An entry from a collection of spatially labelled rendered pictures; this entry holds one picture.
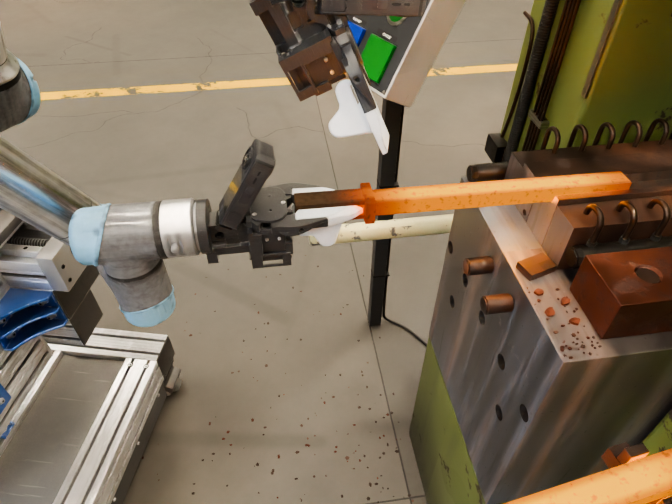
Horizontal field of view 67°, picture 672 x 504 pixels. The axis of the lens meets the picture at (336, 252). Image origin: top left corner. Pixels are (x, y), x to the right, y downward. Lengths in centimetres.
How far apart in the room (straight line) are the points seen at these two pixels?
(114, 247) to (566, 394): 60
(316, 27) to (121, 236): 33
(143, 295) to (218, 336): 110
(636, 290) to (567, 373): 13
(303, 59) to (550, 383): 48
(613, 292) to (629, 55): 42
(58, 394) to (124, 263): 94
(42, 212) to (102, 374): 87
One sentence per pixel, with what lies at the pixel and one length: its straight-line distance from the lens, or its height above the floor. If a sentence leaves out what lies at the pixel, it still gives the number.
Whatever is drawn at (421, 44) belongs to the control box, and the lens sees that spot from 103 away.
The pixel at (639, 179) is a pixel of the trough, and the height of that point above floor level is 99.
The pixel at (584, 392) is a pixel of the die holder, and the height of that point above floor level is 84.
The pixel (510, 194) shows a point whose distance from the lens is 72.
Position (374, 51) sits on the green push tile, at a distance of 107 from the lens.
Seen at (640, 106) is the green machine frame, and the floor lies 101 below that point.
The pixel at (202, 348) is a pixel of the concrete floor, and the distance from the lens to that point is 180.
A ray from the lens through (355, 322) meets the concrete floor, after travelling 181.
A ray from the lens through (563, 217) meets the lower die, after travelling 74.
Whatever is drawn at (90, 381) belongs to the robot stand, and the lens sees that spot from 158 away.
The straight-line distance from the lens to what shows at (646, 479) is 54.
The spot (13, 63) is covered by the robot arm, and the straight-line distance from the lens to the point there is 110.
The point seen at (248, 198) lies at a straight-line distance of 62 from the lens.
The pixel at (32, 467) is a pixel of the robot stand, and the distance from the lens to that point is 150.
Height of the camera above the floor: 142
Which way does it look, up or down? 44 degrees down
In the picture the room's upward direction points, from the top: straight up
